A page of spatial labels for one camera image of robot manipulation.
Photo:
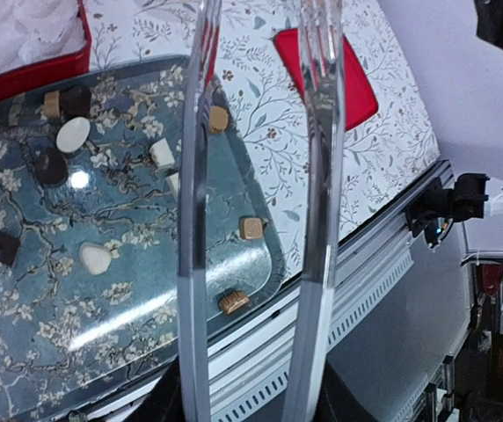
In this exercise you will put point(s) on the white rectangular chocolate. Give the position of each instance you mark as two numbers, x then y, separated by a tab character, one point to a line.
173	182
161	155

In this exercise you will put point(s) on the white oval chocolate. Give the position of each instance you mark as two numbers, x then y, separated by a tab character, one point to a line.
72	135

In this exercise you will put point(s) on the dark oval chocolate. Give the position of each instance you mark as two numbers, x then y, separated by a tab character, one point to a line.
75	101
50	167

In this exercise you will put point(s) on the dark square chocolate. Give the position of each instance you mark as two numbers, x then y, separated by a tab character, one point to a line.
8	249

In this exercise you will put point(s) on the caramel square chocolate right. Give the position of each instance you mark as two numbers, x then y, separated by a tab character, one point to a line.
251	228

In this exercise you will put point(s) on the caramel log chocolate bottom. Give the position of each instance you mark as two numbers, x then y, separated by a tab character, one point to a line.
232	301

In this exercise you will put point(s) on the round ridged caramel chocolate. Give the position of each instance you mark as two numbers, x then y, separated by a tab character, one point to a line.
219	119

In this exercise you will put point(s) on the white teardrop chocolate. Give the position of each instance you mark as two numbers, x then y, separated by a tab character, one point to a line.
95	258

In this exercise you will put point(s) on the dark oval chocolate top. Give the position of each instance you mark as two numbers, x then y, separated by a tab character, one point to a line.
75	101

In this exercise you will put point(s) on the caramel chocolate top centre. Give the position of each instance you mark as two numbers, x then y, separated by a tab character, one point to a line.
51	105

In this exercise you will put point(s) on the red chocolate box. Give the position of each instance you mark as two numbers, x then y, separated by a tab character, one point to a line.
52	70

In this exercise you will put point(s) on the red box lid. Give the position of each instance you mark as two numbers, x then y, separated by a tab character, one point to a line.
361	102

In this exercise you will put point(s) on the blue floral glass tray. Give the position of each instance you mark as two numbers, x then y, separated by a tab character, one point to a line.
68	338

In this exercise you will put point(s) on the white paper cups liner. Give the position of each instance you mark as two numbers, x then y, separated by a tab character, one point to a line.
34	31

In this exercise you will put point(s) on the aluminium front rail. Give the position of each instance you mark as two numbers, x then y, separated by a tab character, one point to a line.
399	310

